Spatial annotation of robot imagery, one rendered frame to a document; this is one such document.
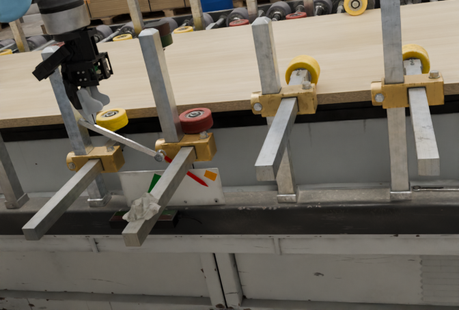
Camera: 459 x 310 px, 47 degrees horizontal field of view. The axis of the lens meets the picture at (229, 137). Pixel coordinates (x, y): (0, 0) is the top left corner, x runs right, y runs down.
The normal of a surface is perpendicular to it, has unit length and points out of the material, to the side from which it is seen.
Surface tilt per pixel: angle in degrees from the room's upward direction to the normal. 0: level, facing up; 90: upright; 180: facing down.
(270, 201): 0
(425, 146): 0
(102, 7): 90
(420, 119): 0
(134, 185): 90
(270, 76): 90
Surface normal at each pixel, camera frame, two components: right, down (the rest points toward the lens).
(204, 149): -0.24, 0.44
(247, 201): -0.18, -0.90
